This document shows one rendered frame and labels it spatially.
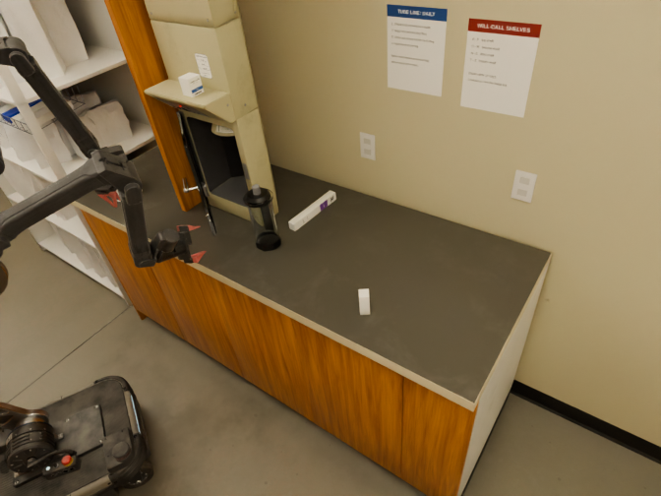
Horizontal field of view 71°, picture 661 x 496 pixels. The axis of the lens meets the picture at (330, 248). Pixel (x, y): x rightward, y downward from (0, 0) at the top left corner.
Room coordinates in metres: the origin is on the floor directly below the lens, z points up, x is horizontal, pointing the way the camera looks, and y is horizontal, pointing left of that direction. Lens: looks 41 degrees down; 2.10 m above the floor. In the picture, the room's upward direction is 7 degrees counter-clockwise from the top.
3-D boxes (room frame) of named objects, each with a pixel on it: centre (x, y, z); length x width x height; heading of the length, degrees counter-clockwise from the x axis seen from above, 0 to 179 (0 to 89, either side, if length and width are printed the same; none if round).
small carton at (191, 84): (1.56, 0.40, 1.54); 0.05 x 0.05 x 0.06; 50
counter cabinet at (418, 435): (1.57, 0.22, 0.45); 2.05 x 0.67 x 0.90; 50
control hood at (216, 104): (1.59, 0.43, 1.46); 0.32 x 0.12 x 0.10; 50
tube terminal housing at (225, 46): (1.73, 0.32, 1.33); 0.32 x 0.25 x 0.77; 50
